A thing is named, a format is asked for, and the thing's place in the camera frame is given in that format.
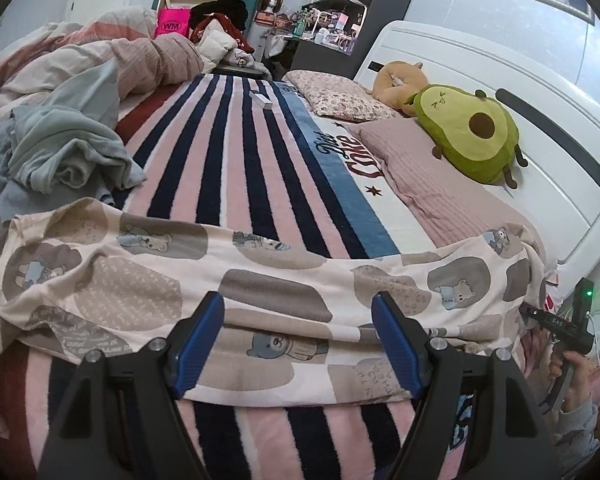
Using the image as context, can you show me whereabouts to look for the person's right hand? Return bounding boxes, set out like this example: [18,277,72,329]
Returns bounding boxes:
[550,349,595,413]

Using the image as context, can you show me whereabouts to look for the white puffer jacket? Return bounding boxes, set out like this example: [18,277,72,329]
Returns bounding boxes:
[197,27,242,73]

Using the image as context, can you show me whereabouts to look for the white bed headboard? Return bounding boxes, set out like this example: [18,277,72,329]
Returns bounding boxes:
[352,20,600,306]

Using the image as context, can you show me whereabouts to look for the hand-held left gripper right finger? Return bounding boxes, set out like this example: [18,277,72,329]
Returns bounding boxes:
[371,291,563,480]

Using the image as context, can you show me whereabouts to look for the light blue clothes pile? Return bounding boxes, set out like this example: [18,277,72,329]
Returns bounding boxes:
[0,57,148,231]

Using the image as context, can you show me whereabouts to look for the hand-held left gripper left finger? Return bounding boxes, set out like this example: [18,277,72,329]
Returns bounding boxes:
[37,290,226,480]

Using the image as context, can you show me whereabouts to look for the dark grey desk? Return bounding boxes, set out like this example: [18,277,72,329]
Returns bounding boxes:
[260,25,362,75]

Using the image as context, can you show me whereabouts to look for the green avocado plush toy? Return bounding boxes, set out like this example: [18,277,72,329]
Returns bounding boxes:
[404,85,528,190]

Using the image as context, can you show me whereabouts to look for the pink shopping bag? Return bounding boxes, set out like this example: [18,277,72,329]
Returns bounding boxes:
[155,7,191,39]

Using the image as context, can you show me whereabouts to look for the dark grey bookshelf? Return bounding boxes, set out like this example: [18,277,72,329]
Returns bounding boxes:
[300,0,428,68]

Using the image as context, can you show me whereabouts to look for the brown animal plush toy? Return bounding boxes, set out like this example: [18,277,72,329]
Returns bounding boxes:
[371,60,428,111]

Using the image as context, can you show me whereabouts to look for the floral pillow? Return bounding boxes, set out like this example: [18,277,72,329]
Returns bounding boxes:
[282,69,403,123]

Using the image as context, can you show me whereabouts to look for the cream bear print pants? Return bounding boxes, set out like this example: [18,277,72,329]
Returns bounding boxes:
[0,197,551,403]

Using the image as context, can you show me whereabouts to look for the pink ribbed pillow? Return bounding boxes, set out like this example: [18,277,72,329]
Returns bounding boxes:
[347,120,537,250]

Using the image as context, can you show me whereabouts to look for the dark clothes pile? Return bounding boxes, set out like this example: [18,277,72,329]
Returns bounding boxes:
[189,0,256,53]

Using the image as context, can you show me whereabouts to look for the striped pink navy blanket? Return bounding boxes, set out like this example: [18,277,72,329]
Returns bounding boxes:
[0,72,531,480]

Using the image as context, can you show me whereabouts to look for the pink grey crumpled duvet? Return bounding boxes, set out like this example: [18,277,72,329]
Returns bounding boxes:
[0,5,206,121]

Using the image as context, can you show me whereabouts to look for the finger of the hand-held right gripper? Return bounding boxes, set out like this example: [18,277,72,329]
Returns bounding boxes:
[519,306,548,332]

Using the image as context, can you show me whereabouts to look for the person's right forearm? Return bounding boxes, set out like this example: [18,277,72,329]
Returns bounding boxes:
[547,394,600,480]

